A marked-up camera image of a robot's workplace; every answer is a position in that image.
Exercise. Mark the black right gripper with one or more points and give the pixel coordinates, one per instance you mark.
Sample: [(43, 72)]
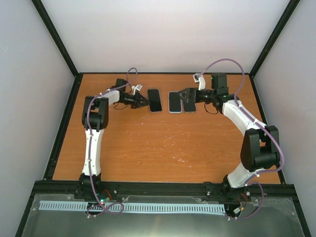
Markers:
[(188, 91)]

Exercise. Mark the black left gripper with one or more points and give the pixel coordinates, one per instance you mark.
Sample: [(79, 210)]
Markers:
[(137, 103)]

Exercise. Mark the blue phone black screen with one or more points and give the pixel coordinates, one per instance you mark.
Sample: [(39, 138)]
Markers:
[(174, 102)]

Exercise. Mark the light blue phone case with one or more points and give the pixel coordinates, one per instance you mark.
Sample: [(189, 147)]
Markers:
[(170, 106)]

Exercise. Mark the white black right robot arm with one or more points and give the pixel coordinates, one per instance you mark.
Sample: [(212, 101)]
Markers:
[(260, 149)]

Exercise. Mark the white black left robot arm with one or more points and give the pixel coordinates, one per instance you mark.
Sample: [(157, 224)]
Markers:
[(95, 119)]

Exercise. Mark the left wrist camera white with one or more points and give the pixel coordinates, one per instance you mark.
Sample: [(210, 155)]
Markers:
[(136, 89)]

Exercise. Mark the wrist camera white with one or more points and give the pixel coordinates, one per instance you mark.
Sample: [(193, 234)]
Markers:
[(136, 89), (199, 78)]

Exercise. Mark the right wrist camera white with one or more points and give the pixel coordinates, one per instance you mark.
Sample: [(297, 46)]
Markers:
[(199, 78)]

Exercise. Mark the light blue cable duct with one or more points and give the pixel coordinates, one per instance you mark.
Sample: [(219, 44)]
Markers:
[(141, 208)]

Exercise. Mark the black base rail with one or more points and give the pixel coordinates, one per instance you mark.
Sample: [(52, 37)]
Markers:
[(206, 191)]

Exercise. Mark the black aluminium frame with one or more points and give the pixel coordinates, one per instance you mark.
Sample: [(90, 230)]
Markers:
[(56, 42)]

